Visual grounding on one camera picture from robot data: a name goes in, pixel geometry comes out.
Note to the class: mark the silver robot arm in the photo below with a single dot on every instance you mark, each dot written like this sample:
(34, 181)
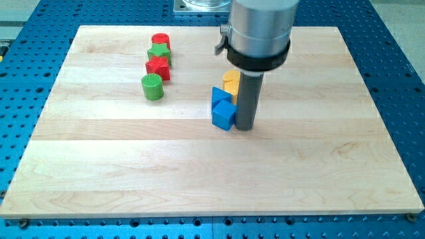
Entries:
(261, 28)

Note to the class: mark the yellow heart block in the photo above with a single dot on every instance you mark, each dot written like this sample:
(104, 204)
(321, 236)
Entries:
(231, 75)

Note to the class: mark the blue cube block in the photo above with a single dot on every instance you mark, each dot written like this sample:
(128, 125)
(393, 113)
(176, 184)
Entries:
(223, 115)

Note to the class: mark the blue triangle block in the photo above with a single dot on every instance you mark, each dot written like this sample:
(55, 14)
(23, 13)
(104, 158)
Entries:
(220, 96)

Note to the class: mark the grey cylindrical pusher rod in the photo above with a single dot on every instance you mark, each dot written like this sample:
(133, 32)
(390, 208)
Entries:
(248, 95)

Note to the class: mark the green cylinder block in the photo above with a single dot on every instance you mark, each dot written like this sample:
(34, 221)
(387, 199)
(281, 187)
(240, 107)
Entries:
(152, 85)

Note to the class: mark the red star block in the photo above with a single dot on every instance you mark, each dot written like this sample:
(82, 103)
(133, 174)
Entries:
(158, 65)

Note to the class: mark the wooden board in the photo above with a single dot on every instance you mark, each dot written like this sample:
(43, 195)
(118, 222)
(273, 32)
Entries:
(102, 150)

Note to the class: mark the green star block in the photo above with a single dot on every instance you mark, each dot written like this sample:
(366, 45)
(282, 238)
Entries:
(159, 50)

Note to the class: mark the red cylinder block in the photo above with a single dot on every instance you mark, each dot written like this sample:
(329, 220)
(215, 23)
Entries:
(161, 38)

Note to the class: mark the blue perforated table plate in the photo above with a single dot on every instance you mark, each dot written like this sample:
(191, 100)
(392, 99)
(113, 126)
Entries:
(47, 29)

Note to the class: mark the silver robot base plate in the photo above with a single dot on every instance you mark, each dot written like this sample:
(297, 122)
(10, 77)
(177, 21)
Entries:
(188, 6)

